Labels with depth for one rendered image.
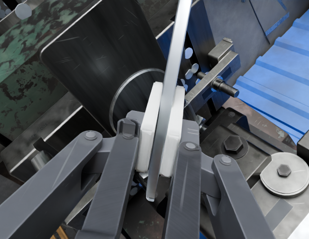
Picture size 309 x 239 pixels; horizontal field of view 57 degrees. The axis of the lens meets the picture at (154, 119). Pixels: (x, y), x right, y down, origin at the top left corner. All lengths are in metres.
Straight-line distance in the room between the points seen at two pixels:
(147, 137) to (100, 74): 0.24
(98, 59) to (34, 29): 0.21
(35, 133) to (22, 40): 0.16
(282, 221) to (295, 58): 1.87
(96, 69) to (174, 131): 0.24
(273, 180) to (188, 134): 0.22
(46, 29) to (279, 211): 0.44
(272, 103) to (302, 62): 0.37
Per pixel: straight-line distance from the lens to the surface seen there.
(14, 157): 0.52
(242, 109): 0.84
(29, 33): 0.56
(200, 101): 0.59
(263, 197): 0.39
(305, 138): 0.38
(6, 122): 0.53
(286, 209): 0.38
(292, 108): 1.91
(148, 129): 0.15
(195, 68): 0.62
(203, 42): 0.61
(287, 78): 2.08
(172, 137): 0.15
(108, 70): 0.39
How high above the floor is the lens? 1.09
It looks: 40 degrees down
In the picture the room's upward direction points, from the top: 127 degrees clockwise
